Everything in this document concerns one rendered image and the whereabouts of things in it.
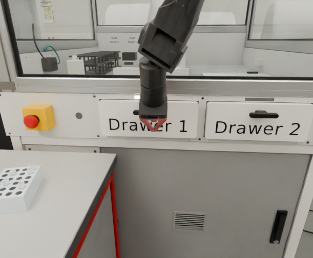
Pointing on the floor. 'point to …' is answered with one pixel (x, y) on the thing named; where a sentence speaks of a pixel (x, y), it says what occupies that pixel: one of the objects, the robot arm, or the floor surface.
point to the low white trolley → (56, 207)
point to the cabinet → (204, 194)
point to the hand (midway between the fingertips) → (153, 124)
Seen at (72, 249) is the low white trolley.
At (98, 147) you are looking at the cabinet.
